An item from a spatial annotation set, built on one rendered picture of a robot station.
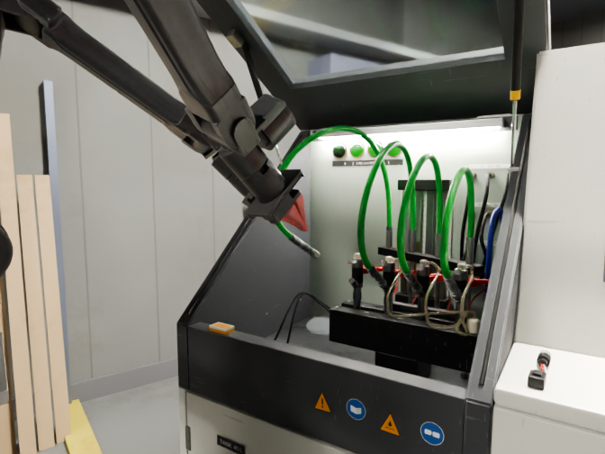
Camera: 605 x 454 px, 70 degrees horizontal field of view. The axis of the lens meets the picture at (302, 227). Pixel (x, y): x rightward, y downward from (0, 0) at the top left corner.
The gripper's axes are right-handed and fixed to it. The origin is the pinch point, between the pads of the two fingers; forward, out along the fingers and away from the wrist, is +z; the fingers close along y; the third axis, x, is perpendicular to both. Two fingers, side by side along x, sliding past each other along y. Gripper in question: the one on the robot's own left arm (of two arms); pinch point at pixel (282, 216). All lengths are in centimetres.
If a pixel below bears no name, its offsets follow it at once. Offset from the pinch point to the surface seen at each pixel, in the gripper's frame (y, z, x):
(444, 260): -26.7, 25.0, -8.7
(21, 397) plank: 141, -21, 116
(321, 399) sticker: -14.9, 28.2, 23.7
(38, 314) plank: 145, -44, 86
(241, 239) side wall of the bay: 19.6, -2.5, 7.4
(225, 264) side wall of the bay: 16.6, -1.1, 15.4
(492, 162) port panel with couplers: -3, 29, -48
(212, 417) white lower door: 9.0, 20.6, 43.2
